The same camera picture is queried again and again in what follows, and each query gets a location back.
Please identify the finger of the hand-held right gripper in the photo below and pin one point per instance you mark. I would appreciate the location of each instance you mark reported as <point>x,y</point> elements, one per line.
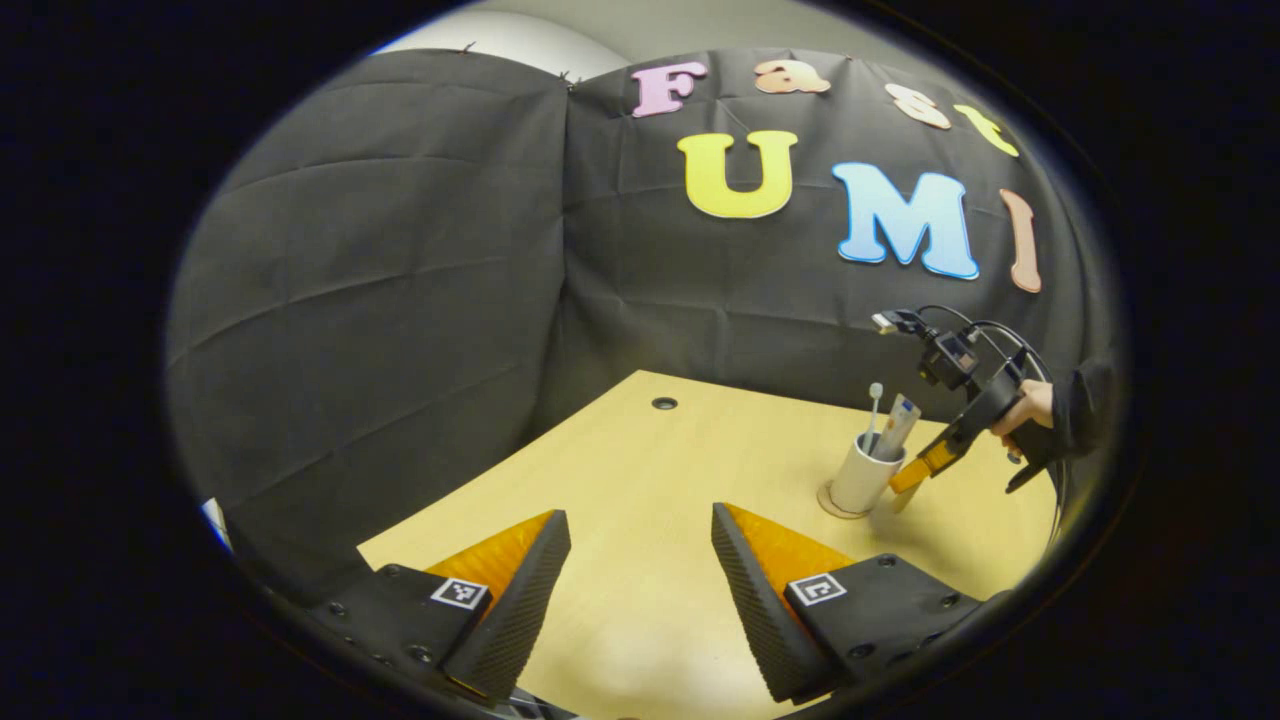
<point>925,465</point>

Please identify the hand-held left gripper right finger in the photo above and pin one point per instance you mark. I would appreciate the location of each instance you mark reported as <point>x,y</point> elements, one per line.
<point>750,610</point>

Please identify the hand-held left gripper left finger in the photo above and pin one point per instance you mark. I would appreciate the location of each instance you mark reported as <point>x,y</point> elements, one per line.
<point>525,610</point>

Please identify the white toothpaste tube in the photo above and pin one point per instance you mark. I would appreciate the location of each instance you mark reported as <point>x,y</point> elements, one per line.
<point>900,420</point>

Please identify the light blue toothbrush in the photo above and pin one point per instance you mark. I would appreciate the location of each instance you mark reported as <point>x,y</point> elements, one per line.
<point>875,392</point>

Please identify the round cork coaster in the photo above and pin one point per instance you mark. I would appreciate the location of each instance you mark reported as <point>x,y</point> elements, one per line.
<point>824,500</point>

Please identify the wooden desktop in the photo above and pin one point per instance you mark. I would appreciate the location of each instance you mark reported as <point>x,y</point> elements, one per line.
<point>680,470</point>

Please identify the black backdrop cloth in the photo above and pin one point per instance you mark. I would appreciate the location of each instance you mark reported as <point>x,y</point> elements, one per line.
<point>400,300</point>

